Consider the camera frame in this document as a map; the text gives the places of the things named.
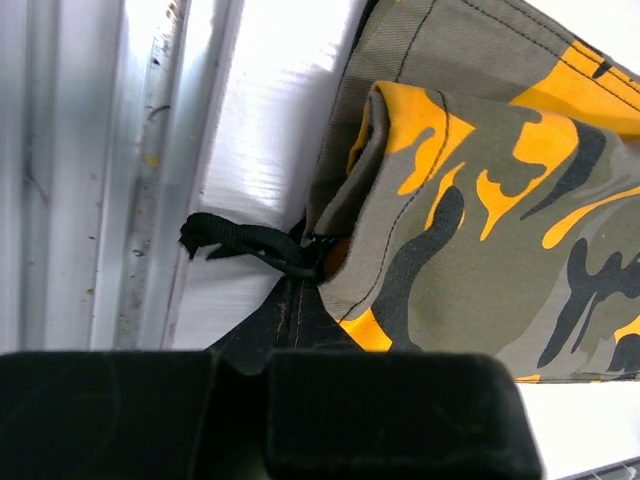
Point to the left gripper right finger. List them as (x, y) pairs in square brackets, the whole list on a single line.
[(335, 412)]

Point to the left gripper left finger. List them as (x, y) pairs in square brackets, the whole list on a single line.
[(144, 414)]

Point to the olive yellow camouflage trousers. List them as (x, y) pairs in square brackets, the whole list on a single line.
[(477, 192)]

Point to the aluminium rail frame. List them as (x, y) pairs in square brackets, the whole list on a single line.
[(107, 112)]

